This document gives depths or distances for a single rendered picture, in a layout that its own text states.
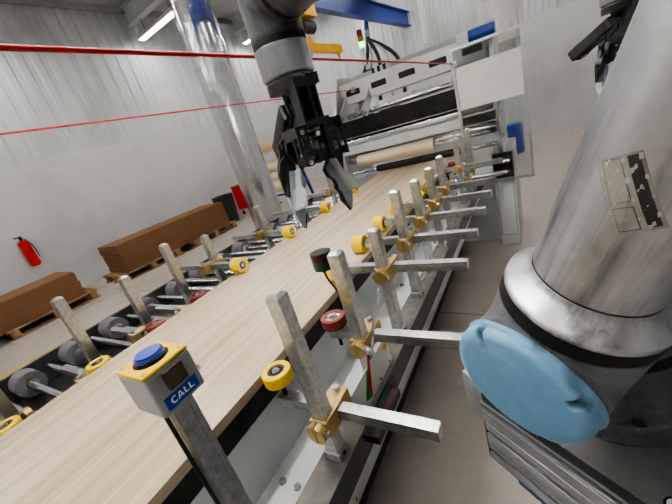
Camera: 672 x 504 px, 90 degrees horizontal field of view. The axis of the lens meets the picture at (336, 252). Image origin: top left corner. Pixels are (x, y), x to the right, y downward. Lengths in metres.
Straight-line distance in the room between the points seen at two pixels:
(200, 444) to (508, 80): 3.06
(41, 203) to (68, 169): 0.80
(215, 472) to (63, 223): 7.56
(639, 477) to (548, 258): 0.29
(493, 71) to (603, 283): 3.00
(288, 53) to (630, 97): 0.38
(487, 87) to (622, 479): 2.95
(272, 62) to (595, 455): 0.60
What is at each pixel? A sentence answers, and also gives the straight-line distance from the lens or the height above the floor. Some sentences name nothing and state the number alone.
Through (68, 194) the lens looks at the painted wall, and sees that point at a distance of 8.14.
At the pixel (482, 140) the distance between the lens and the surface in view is 3.27.
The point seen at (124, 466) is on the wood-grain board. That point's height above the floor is 0.90.
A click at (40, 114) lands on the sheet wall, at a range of 8.42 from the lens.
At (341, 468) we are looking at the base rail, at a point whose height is 0.70.
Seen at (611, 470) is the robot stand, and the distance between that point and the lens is 0.51.
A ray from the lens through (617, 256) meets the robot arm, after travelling 0.26.
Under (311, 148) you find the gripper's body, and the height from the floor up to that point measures 1.42.
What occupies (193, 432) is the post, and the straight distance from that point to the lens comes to 0.60.
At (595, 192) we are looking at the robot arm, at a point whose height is 1.36.
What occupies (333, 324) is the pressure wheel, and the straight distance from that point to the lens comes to 1.05.
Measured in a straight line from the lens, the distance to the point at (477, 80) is 3.23.
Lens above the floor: 1.44
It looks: 20 degrees down
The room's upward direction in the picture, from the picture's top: 17 degrees counter-clockwise
